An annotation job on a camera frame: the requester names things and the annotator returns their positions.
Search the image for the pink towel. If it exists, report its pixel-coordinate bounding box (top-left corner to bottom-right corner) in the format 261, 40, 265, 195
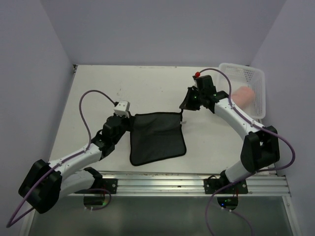
231, 87, 255, 110

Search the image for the black cloth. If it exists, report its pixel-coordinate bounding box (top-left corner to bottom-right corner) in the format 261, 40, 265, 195
129, 111, 187, 166

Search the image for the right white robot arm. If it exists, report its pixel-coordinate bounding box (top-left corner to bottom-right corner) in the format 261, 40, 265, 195
180, 72, 280, 193

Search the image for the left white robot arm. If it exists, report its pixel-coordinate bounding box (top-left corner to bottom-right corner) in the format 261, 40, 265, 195
18, 115, 134, 213

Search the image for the white plastic basket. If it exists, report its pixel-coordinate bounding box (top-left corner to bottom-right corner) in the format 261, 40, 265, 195
219, 63, 266, 119

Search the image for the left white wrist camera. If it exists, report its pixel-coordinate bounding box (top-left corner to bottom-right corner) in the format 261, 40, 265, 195
114, 100, 130, 118

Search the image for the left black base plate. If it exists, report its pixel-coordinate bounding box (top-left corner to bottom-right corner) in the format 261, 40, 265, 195
91, 178, 118, 194

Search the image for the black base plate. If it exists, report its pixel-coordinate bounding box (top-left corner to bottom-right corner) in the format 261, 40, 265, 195
91, 178, 118, 194
203, 176, 249, 194

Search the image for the aluminium mounting rail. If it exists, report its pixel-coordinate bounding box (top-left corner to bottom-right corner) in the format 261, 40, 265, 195
68, 172, 288, 197

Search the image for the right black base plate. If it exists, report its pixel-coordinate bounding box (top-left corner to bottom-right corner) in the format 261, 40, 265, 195
203, 176, 249, 194

